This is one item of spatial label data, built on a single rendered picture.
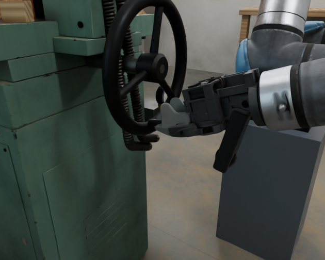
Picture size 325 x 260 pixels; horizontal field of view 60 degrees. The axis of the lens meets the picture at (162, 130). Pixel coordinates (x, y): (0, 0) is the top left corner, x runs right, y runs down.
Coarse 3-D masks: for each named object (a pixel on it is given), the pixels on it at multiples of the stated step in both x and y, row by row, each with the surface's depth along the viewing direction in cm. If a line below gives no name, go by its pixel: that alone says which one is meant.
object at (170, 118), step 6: (162, 108) 51; (168, 108) 50; (162, 114) 51; (168, 114) 50; (174, 114) 50; (180, 114) 49; (186, 114) 48; (162, 120) 52; (168, 120) 51; (174, 120) 50; (180, 120) 49; (186, 120) 49; (156, 126) 55; (162, 126) 52; (168, 126) 51; (174, 126) 50; (162, 132) 52; (168, 132) 51
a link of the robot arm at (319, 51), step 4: (316, 44) 47; (320, 44) 47; (324, 44) 47; (312, 48) 46; (316, 48) 46; (320, 48) 45; (324, 48) 45; (312, 52) 45; (316, 52) 45; (320, 52) 45; (324, 52) 45; (312, 56) 45; (316, 56) 45; (320, 56) 45; (324, 56) 44; (308, 60) 45
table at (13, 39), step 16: (144, 16) 82; (0, 32) 48; (16, 32) 51; (32, 32) 53; (48, 32) 56; (144, 32) 84; (0, 48) 49; (16, 48) 51; (32, 48) 54; (48, 48) 57; (64, 48) 56; (80, 48) 54; (96, 48) 55
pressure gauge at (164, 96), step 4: (160, 88) 89; (156, 92) 89; (160, 92) 89; (164, 92) 88; (156, 96) 90; (160, 96) 89; (164, 96) 89; (156, 100) 90; (160, 100) 89; (164, 100) 90; (160, 104) 93
